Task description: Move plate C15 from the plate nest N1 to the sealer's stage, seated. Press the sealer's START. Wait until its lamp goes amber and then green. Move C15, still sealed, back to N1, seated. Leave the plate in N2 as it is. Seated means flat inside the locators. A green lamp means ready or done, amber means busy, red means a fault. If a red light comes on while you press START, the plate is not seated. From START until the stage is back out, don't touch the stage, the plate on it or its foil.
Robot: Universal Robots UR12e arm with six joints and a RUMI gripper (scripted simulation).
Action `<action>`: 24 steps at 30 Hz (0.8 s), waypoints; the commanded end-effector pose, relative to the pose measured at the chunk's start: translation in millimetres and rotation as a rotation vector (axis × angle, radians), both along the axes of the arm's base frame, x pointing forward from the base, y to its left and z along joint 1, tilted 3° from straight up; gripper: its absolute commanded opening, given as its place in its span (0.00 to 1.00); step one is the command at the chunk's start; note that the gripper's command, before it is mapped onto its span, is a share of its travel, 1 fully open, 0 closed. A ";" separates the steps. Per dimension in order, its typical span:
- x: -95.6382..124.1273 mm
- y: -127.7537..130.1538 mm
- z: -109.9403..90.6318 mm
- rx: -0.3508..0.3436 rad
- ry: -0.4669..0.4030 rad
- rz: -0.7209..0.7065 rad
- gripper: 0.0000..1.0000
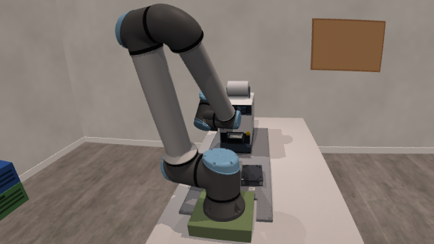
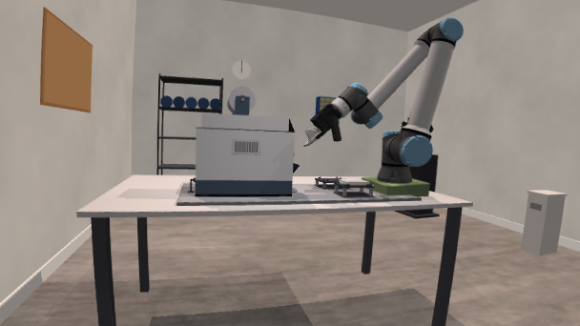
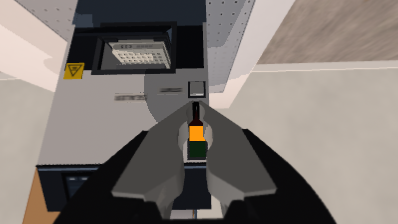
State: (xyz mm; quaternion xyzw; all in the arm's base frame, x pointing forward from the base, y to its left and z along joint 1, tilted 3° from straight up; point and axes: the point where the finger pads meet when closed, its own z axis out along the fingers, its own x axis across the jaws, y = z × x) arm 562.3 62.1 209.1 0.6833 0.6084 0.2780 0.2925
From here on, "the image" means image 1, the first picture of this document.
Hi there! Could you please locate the dark grey rectangular frame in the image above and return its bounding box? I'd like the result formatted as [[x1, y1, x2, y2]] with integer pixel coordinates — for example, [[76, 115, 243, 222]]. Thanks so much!
[[241, 165, 263, 186]]

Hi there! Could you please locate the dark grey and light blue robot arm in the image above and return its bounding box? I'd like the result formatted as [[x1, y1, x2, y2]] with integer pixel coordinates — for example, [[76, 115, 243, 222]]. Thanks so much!
[[115, 4, 245, 222]]

